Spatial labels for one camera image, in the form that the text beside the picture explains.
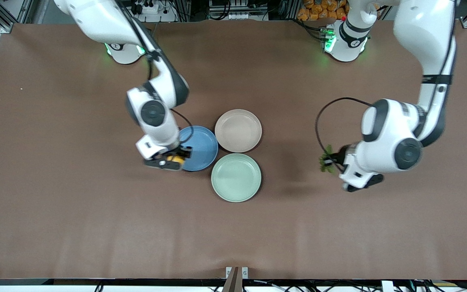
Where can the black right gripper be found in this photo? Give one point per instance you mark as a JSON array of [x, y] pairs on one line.
[[183, 152]]

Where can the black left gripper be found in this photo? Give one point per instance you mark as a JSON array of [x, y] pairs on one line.
[[342, 155]]

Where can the green lettuce leaf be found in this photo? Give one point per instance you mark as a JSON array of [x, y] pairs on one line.
[[325, 156]]

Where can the yellow lemon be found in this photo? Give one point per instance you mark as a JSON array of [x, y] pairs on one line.
[[175, 159]]

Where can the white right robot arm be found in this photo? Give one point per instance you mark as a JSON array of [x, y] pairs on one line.
[[156, 117]]

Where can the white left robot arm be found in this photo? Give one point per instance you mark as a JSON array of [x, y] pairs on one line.
[[391, 142]]

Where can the blue plate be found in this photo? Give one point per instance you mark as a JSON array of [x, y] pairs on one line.
[[203, 148]]

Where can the mint green plate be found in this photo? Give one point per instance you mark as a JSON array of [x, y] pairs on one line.
[[236, 177]]

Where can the beige plate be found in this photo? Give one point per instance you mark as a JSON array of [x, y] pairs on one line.
[[238, 130]]

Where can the brown table cover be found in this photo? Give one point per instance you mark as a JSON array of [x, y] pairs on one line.
[[95, 223]]

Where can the white power strip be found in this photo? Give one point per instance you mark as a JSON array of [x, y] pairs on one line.
[[156, 10]]

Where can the orange snack bags pile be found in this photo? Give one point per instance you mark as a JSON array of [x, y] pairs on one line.
[[318, 10]]

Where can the small metal bracket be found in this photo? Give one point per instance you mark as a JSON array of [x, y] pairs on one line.
[[245, 272]]

